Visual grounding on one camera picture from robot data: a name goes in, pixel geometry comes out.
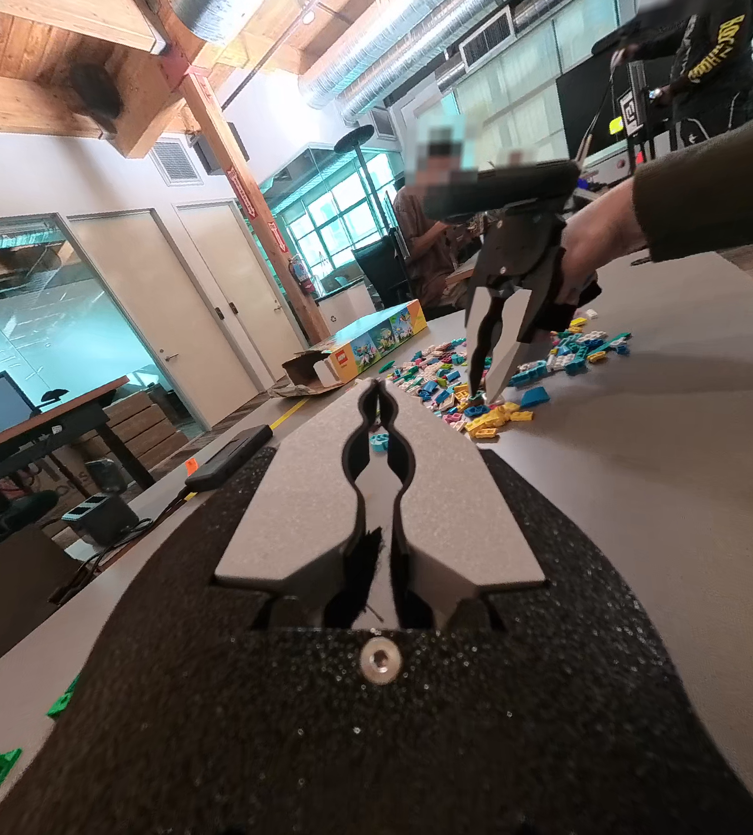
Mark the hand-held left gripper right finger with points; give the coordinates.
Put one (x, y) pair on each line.
(461, 515)

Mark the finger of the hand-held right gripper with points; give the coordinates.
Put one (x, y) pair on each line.
(510, 355)
(483, 332)

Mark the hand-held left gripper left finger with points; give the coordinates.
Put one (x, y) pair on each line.
(285, 509)

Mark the pile of colourful toy bricks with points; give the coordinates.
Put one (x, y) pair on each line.
(455, 391)

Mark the small teal toy brick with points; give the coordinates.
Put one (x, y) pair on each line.
(378, 443)

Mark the person's right forearm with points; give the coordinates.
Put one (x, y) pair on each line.
(709, 189)

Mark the person's right hand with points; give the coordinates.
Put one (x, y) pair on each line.
(601, 228)

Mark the blue curved toy brick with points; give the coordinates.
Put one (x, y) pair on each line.
(535, 396)

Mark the black power bank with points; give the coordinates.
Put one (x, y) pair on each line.
(226, 456)

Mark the colourful cardboard toy box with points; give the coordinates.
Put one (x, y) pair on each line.
(376, 339)

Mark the black office chair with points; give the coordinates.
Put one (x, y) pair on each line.
(376, 267)

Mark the white waste bin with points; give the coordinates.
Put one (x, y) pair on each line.
(347, 303)

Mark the black computer monitor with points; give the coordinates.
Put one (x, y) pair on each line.
(585, 104)

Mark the stack of cardboard boxes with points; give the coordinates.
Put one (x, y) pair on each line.
(142, 424)

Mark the black battery charger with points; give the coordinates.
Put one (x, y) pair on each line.
(99, 518)

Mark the large paned window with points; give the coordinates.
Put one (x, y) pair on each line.
(331, 222)

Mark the red fire extinguisher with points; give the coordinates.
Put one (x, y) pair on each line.
(301, 274)

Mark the black floor lamp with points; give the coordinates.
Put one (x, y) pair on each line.
(358, 140)

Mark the white ceiling air vent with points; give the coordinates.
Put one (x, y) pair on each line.
(487, 39)

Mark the white door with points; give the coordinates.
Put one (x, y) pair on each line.
(174, 306)
(239, 280)

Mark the wooden table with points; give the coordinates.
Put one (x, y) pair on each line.
(37, 424)

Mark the glass office partition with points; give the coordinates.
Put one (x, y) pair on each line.
(57, 326)

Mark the dark brown board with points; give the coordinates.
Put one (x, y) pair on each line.
(5, 600)

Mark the silver ventilation duct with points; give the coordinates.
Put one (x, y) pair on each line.
(363, 59)
(428, 72)

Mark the red sign on post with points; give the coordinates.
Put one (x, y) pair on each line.
(243, 192)
(277, 236)

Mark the wooden support post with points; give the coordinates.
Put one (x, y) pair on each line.
(252, 209)

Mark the black wall speaker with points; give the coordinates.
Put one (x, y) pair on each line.
(210, 153)

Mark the white wall vent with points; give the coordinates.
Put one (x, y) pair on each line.
(176, 160)

